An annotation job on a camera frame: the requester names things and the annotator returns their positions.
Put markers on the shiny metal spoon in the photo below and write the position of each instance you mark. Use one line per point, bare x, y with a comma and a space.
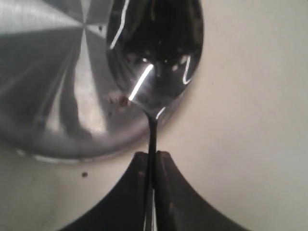
154, 49

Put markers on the round steel plate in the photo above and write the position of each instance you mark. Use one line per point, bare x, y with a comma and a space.
58, 98

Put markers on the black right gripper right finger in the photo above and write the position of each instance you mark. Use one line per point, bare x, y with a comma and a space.
179, 207

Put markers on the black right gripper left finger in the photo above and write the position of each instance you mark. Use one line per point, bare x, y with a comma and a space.
123, 208

